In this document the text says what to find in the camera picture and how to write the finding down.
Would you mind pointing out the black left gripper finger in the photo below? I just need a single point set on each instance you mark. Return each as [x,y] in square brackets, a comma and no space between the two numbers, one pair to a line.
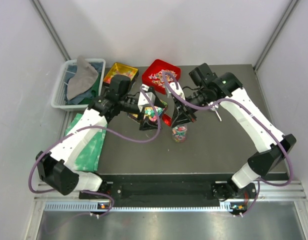
[149,121]
[155,101]

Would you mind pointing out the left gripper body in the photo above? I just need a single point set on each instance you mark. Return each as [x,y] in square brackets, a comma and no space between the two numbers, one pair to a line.
[128,107]

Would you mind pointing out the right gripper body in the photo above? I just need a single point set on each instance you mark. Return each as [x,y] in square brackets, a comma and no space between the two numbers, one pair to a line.
[198,98]

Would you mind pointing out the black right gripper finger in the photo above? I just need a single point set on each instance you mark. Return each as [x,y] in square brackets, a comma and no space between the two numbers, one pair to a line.
[187,115]
[179,116]

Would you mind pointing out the patterned tin of pastel candies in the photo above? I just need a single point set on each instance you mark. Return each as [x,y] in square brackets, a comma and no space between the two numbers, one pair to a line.
[159,110]

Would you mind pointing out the red jar lid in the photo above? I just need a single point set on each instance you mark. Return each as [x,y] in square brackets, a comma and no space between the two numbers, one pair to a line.
[167,119]

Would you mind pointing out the clear plastic jar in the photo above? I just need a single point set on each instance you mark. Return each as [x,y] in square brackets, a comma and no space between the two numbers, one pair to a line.
[179,133]

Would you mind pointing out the silver metal scoop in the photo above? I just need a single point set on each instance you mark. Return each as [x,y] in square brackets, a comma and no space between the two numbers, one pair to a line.
[215,109]

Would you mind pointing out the red tin of lollipop candies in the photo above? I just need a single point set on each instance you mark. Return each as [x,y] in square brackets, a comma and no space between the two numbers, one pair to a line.
[153,75]

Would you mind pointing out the gold tin of gummy candies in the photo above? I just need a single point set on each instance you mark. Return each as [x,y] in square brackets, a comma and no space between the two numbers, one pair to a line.
[121,69]

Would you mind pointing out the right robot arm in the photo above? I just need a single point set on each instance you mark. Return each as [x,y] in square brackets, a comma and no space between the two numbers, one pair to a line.
[272,145]

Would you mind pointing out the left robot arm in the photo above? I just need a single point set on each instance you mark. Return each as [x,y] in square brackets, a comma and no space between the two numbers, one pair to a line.
[56,165]

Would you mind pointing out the grey cloth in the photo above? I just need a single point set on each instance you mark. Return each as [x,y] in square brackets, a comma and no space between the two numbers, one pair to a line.
[85,77]

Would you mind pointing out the green white patterned cloth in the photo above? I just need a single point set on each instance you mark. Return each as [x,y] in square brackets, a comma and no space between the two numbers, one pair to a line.
[88,158]

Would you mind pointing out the blue green cloths in basket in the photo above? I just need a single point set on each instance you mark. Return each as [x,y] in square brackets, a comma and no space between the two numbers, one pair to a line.
[85,97]

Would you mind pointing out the white plastic basket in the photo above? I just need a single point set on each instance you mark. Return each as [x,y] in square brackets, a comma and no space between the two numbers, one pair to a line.
[58,100]

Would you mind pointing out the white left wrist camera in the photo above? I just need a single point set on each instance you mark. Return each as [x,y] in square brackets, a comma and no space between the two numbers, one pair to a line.
[146,98]

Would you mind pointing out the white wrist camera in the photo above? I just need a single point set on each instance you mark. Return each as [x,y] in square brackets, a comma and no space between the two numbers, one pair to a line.
[173,89]
[146,98]

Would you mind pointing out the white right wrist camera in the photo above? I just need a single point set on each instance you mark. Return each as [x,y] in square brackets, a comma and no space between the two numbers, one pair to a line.
[173,89]

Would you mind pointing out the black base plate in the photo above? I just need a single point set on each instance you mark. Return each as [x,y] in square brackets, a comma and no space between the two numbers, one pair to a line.
[209,190]

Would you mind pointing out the aluminium rail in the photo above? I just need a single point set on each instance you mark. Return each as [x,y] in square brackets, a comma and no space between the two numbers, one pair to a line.
[290,193]

